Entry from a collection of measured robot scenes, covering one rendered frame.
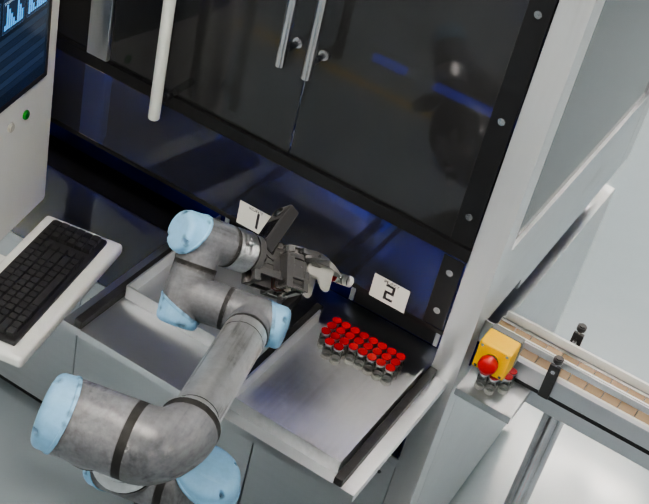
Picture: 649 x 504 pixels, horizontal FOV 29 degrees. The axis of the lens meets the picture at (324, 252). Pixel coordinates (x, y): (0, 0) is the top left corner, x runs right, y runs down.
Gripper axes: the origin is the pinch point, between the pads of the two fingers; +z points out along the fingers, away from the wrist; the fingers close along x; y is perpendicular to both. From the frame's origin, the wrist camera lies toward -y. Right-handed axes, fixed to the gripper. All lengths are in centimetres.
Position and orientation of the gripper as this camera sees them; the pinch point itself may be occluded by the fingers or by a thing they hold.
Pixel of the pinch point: (330, 271)
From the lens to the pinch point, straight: 232.5
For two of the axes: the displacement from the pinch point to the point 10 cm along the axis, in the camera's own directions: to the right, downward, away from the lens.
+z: 7.2, 2.7, 6.4
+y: -0.3, 9.3, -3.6
